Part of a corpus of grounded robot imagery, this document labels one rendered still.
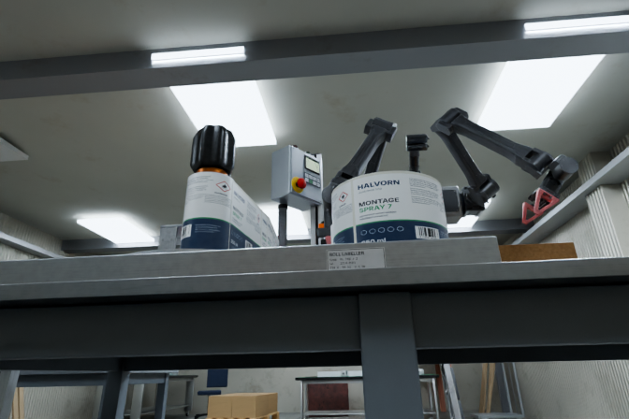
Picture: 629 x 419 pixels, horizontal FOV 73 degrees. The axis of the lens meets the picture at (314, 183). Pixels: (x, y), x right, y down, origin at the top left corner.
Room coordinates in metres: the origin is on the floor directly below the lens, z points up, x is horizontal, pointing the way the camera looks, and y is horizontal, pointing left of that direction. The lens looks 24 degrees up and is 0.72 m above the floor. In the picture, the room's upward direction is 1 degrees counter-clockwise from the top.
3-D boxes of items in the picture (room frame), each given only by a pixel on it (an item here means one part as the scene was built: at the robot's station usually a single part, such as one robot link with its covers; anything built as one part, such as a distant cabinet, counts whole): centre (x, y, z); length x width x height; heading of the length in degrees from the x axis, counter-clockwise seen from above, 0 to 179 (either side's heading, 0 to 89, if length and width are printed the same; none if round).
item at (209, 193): (0.75, 0.20, 1.04); 0.09 x 0.09 x 0.29
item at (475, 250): (0.90, 0.13, 0.86); 0.80 x 0.67 x 0.05; 84
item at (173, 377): (8.59, 3.05, 0.44); 2.43 x 0.91 x 0.87; 175
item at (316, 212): (1.48, -0.01, 1.17); 0.04 x 0.04 x 0.67; 84
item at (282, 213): (1.44, 0.12, 1.18); 0.04 x 0.04 x 0.21
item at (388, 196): (0.73, -0.13, 0.95); 0.20 x 0.20 x 0.14
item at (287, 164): (1.42, 0.06, 1.38); 0.17 x 0.10 x 0.19; 139
